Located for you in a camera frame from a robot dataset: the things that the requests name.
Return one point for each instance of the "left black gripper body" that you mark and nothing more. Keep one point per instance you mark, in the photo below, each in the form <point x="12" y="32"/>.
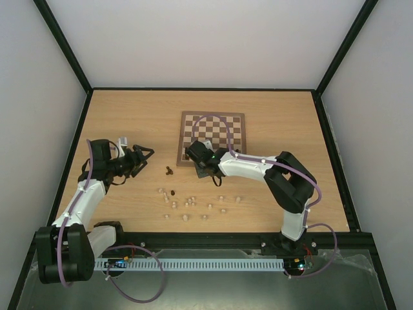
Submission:
<point x="125" y="166"/>

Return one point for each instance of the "dark knight chess piece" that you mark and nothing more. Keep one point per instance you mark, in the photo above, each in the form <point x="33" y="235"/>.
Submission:
<point x="168" y="170"/>

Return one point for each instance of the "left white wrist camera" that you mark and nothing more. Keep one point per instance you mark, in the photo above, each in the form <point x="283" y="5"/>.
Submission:
<point x="122" y="144"/>

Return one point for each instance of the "light piece left cluster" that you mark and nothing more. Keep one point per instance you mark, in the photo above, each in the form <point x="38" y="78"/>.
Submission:
<point x="166" y="197"/>

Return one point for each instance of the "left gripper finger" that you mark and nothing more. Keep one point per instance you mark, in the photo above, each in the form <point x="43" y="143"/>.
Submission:
<point x="143" y="153"/>
<point x="136" y="166"/>

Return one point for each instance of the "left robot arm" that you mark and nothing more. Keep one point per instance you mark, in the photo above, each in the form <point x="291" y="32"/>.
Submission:
<point x="66" y="252"/>

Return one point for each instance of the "wooden chess board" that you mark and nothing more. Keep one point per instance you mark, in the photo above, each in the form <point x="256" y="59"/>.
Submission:
<point x="211" y="126"/>

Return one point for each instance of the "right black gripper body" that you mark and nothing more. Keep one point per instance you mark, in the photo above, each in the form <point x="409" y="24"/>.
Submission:
<point x="200" y="165"/>

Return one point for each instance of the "black aluminium frame rail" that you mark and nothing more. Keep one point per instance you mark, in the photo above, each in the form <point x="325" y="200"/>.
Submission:
<point x="270" y="243"/>

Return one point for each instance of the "light blue slotted cable duct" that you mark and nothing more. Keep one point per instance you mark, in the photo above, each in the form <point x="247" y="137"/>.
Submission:
<point x="191" y="264"/>

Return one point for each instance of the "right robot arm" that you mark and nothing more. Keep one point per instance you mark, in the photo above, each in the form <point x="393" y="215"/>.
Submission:
<point x="293" y="187"/>

